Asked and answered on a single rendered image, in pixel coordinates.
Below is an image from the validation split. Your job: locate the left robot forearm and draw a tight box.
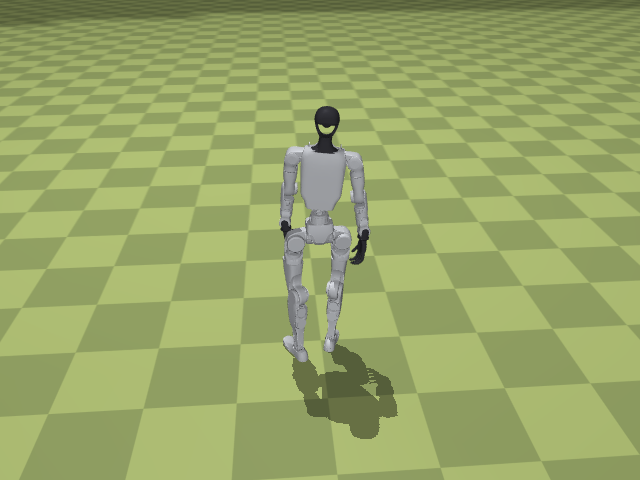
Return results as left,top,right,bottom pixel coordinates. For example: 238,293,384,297
279,182,294,228

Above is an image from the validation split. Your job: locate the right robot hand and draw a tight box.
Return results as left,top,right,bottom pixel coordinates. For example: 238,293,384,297
349,229,369,265

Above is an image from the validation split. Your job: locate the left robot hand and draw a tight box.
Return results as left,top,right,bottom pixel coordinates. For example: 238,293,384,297
280,220,291,239

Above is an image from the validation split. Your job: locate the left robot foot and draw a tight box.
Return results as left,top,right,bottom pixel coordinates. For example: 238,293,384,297
283,335,308,362

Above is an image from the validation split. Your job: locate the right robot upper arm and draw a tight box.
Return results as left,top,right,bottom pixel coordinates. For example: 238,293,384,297
345,151,365,204

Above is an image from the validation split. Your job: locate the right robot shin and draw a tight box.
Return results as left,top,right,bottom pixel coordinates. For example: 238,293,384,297
327,283,344,340

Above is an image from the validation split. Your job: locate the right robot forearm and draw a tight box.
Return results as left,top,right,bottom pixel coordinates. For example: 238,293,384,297
354,190,370,236

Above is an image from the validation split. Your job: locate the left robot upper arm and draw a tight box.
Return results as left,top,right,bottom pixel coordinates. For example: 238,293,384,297
283,146,304,196

